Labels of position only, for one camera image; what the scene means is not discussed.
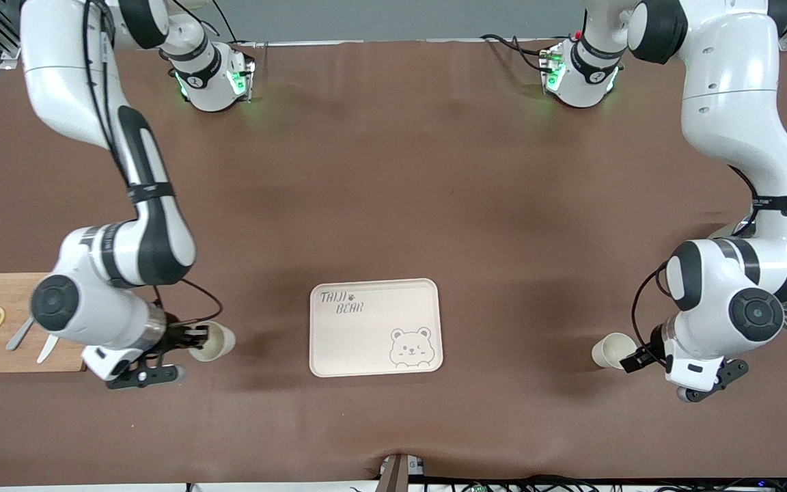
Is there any white IKEA cup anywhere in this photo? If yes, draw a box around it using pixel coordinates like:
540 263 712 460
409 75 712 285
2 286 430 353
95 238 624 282
188 320 236 363
591 332 639 370

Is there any white plastic knife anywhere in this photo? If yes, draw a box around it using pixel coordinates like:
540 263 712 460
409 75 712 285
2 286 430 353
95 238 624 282
36 333 61 364

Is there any grey plastic knife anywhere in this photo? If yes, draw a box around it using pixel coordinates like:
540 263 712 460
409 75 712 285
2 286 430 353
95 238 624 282
5 316 36 352

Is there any wooden cutting board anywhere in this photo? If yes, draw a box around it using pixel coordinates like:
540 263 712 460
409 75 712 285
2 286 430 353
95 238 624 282
0 273 88 374

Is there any cream tray with bear print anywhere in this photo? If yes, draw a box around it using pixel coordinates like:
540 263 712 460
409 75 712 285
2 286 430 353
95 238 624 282
309 278 444 378

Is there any white power strip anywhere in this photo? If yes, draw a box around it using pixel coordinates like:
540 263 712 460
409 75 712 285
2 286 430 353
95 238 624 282
381 456 426 477

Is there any brown table mat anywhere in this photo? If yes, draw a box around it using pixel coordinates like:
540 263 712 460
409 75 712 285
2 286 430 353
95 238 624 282
0 38 787 487

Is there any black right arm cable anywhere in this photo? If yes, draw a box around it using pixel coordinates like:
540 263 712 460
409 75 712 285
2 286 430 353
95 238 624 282
81 0 225 356

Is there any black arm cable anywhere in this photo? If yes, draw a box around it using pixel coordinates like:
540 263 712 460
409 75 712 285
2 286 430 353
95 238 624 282
631 133 787 355
81 0 225 356

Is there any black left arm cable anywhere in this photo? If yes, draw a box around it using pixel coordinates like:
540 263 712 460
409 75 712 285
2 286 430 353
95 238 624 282
631 133 787 355

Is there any black right base cable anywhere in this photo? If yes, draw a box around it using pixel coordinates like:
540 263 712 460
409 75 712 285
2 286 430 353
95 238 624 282
210 0 259 50

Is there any black base cable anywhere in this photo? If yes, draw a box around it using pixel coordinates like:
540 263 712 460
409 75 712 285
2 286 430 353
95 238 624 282
210 0 259 50
480 33 553 72

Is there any black left base cable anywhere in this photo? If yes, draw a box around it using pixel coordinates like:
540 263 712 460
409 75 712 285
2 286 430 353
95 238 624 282
480 33 553 72

